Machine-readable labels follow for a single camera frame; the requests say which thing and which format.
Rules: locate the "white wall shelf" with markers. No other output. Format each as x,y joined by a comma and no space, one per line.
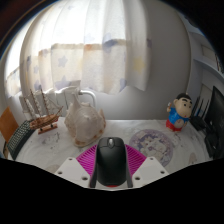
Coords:
208,56

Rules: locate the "white printed tablecloth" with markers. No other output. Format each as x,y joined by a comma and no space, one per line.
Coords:
53,146

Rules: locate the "cartoon boy figurine clock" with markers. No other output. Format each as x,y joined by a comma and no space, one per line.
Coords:
178,115

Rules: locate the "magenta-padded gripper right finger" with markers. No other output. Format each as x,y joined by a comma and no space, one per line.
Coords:
148,168

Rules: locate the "wooden model sailing ship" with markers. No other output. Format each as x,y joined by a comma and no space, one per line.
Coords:
43,121

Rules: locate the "black computer monitor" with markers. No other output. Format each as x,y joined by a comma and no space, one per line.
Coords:
216,116

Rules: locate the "black computer mouse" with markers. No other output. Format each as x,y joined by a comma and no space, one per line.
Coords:
110,163

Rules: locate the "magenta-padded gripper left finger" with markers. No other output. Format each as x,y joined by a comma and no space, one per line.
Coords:
75,168

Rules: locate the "black computer keyboard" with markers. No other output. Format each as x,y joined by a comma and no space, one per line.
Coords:
19,138

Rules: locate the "large white conch shell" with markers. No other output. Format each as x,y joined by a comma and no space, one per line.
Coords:
85,126

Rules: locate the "round purple printed mouse pad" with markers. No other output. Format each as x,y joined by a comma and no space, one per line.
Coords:
155,145

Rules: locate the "black router with antennas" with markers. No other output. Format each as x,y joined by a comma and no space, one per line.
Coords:
198,121

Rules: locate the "white star-printed curtain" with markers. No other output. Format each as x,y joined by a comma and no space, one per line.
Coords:
83,50

